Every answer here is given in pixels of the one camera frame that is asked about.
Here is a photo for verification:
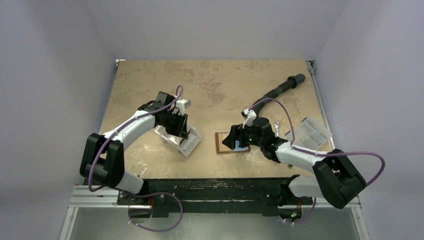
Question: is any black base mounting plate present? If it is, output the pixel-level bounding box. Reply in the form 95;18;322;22
116;177;313;218

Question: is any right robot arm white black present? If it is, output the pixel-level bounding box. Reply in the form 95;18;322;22
222;117;367;209

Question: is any aluminium rail at table edge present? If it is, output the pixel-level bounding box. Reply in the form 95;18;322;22
302;60;335;152

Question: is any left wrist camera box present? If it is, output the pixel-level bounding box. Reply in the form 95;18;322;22
175;99;191;112

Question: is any clear plastic bin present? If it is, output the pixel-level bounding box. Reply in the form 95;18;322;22
154;123;203;157

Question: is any small silver wrench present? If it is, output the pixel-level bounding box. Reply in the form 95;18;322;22
273;121;281;137

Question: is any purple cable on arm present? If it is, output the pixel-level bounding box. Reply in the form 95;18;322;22
250;97;386;226
87;85;184;233

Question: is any clear plastic screw organizer box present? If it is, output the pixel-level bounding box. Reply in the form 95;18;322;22
294;117;333;150

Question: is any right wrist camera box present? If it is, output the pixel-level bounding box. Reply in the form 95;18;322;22
241;108;257;129

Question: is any dark grey corrugated hose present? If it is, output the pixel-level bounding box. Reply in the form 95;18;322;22
253;73;306;112

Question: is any aluminium front frame rail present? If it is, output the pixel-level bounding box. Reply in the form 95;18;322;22
68;185;119;208

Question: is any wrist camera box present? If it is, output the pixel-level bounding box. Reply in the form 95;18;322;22
175;99;191;112
241;108;257;129

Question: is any brown leather card holder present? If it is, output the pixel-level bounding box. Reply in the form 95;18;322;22
214;131;252;155

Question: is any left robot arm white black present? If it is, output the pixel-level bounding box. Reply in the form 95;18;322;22
79;91;191;205

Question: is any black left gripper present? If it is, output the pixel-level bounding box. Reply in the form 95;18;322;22
159;111;188;139

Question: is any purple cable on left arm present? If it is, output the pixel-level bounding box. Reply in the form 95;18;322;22
87;85;184;233

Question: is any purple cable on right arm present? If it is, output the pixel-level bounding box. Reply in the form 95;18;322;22
250;97;386;226

